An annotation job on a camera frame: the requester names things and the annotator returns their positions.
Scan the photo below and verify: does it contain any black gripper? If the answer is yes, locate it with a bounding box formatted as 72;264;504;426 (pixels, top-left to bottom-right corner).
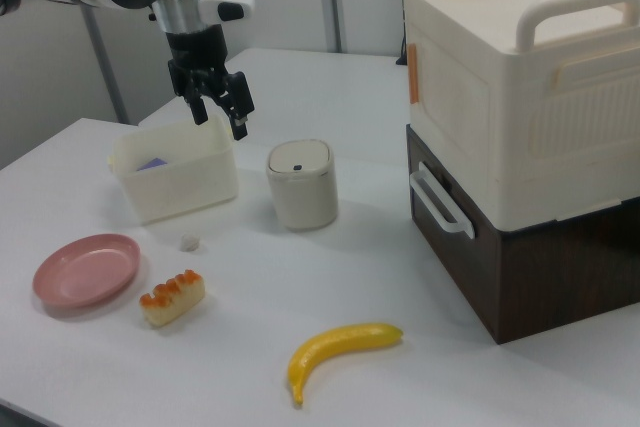
165;25;256;142

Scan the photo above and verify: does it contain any small beige trash can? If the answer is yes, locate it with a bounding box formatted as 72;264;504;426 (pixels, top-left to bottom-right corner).
264;139;340;233

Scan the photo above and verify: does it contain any white plastic open bin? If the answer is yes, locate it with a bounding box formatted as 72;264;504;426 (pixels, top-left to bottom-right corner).
107;111;240;227

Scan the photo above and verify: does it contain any orange box latch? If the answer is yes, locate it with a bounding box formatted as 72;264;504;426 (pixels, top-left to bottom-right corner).
407;44;420;106

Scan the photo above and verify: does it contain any pink plastic plate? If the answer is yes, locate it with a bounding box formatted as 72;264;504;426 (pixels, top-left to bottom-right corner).
32;232;143;310

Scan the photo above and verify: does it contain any cream plastic toy oven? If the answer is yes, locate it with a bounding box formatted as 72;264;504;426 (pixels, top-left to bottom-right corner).
402;0;640;229

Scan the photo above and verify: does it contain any yellow toy banana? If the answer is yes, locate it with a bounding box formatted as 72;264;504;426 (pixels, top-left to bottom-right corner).
286;322;404;407

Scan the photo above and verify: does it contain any white microwave oven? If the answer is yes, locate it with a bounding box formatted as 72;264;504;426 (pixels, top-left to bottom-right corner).
405;122;640;346

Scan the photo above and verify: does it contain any black hanging background cable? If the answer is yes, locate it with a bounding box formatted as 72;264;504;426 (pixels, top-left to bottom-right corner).
397;0;412;67

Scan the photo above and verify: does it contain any white drawer handle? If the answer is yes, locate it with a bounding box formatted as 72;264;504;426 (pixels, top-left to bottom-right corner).
408;160;476;239

